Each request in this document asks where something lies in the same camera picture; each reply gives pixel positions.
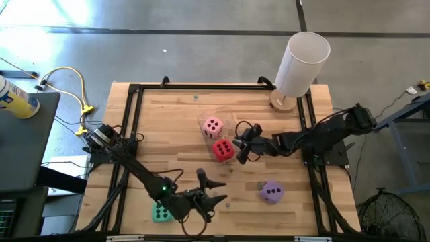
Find keyboard with green backlight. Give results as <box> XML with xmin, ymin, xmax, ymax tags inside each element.
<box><xmin>0</xmin><ymin>198</ymin><xmax>18</xmax><ymax>239</ymax></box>

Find large red foam die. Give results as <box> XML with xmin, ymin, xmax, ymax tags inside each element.
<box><xmin>211</xmin><ymin>138</ymin><xmax>236</xmax><ymax>163</ymax></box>

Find large turquoise foam die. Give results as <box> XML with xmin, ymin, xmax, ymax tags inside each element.
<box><xmin>151</xmin><ymin>201</ymin><xmax>175</xmax><ymax>223</ymax></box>

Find silver aluminium frame post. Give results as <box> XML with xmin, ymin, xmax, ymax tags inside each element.
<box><xmin>106</xmin><ymin>235</ymin><xmax>145</xmax><ymax>242</ymax></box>
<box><xmin>294</xmin><ymin>236</ymin><xmax>332</xmax><ymax>242</ymax></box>

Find black aluminium table frame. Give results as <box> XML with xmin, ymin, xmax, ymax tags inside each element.
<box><xmin>75</xmin><ymin>76</ymin><xmax>362</xmax><ymax>236</ymax></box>

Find clear plastic bin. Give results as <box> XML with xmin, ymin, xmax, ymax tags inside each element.
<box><xmin>197</xmin><ymin>106</ymin><xmax>249</xmax><ymax>165</ymax></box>

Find yellow wipes canister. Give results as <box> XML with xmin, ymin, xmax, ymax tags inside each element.
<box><xmin>0</xmin><ymin>75</ymin><xmax>40</xmax><ymax>120</ymax></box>

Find large pink foam die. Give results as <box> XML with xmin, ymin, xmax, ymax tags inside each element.
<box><xmin>202</xmin><ymin>116</ymin><xmax>224</xmax><ymax>140</ymax></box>

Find dark grey desk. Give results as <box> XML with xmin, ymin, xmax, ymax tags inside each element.
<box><xmin>0</xmin><ymin>91</ymin><xmax>61</xmax><ymax>192</ymax></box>

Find white shade wooden base lamp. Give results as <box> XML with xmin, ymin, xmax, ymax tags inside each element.
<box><xmin>268</xmin><ymin>31</ymin><xmax>331</xmax><ymax>114</ymax></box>

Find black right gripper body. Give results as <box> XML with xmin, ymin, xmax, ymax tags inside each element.
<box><xmin>250</xmin><ymin>134</ymin><xmax>280</xmax><ymax>159</ymax></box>

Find large purple foam die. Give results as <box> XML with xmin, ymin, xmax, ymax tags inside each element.
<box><xmin>259</xmin><ymin>179</ymin><xmax>286</xmax><ymax>205</ymax></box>

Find blue-grey metal table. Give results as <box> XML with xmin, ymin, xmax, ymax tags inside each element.
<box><xmin>372</xmin><ymin>91</ymin><xmax>430</xmax><ymax>196</ymax></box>

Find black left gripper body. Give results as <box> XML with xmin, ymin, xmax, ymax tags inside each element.
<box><xmin>169</xmin><ymin>190</ymin><xmax>206</xmax><ymax>221</ymax></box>

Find black floor fan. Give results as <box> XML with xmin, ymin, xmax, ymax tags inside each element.
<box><xmin>357</xmin><ymin>187</ymin><xmax>428</xmax><ymax>242</ymax></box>

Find yellow floor cable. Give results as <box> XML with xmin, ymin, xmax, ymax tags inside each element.
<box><xmin>0</xmin><ymin>56</ymin><xmax>95</xmax><ymax>137</ymax></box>

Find black flat floor bar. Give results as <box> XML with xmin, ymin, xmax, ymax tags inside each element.
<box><xmin>0</xmin><ymin>69</ymin><xmax>38</xmax><ymax>79</ymax></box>

